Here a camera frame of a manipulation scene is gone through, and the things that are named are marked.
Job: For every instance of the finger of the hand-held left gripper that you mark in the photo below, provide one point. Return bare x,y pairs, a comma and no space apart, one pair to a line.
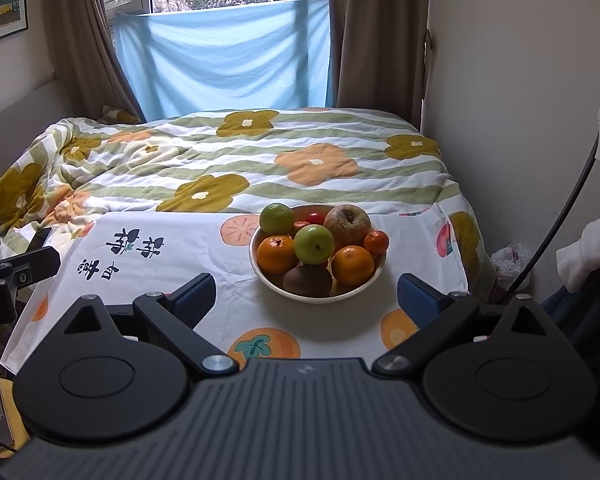
30,262

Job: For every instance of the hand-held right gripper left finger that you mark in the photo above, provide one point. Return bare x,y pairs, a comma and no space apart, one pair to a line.
195,295

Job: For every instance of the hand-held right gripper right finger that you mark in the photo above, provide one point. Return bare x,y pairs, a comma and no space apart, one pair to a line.
420,300

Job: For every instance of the large orange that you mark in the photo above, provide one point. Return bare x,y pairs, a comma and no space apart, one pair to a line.
277,255
352,265

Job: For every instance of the cream printed bowl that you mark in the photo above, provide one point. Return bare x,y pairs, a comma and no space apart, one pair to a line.
320,299

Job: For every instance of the green citrus fruit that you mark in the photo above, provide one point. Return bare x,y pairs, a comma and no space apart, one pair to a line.
276,217

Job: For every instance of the brown kiwi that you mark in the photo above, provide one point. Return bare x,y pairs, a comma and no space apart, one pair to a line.
307,280

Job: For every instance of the green apple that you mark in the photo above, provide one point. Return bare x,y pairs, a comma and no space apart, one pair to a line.
314,244

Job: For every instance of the red cherry tomato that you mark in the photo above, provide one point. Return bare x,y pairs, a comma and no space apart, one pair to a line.
315,217

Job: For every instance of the black smartphone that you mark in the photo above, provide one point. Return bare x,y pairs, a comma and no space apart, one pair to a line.
40,237

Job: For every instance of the white printed cloth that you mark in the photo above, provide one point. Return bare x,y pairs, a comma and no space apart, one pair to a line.
180,260

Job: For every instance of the white plastic bag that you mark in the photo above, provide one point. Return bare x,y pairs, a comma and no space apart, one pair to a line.
510,262

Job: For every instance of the brown wrinkled apple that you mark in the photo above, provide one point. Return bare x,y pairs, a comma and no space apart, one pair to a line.
347,225

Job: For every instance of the beige padded bed panel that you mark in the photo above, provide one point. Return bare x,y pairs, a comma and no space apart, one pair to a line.
25,110

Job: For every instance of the floral striped blanket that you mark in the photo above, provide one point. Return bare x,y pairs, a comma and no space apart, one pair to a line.
260,160

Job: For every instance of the blue jeans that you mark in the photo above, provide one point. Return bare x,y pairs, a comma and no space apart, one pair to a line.
585,315

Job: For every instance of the white sweater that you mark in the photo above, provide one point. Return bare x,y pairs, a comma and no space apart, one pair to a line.
590,255

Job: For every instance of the brown curtain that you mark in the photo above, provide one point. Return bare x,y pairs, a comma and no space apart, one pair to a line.
380,35
80,25

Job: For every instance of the light blue hanging cloth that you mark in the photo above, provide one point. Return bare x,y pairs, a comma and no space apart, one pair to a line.
220,55

